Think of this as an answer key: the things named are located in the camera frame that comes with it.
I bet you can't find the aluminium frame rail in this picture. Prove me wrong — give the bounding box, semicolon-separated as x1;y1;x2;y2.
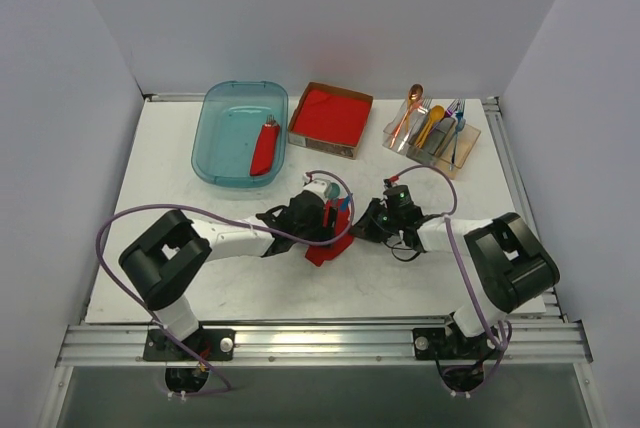
54;92;594;369

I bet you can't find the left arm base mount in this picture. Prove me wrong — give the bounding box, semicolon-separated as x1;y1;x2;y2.
142;327;236;362

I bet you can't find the teal plastic basin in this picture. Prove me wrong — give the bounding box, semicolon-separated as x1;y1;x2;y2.
191;81;288;189

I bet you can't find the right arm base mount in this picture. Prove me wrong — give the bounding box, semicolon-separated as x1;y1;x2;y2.
412;321;498;362

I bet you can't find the blue plastic knife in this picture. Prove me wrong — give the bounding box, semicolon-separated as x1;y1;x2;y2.
337;195;352;214

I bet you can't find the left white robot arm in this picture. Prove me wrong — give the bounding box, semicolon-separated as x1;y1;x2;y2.
118;183;339;359

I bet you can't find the rolled red napkin bundle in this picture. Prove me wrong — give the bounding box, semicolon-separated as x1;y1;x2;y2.
249;115;280;177

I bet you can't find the red paper napkin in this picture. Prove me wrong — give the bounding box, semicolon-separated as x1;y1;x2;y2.
305;207;354;267

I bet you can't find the red napkin stack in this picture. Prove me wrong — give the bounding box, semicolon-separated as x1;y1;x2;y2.
291;88;372;147

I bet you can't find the blue plastic fork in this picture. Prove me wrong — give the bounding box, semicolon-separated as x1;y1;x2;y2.
449;112;466;171

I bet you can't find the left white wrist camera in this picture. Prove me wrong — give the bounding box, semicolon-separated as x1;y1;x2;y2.
302;174;333;200

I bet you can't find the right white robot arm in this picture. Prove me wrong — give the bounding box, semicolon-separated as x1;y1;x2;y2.
350;185;560;357

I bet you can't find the silver fork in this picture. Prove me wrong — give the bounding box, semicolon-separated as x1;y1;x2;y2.
414;95;432;118

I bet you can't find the teal plastic spoon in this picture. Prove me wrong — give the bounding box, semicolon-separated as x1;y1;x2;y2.
325;183;341;200

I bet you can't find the clear utensil organizer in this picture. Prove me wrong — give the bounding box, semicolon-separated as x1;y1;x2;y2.
382;99;481;179

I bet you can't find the cardboard napkin box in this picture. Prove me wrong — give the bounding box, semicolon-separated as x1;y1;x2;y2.
287;82;374;159

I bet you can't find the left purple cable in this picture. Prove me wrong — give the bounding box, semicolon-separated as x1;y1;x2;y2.
96;170;354;395

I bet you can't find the copper metallic spoon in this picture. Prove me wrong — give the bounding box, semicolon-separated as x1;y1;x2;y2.
391;83;424;146

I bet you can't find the yellow plastic spoon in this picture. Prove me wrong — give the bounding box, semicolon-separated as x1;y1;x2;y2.
415;105;446;149

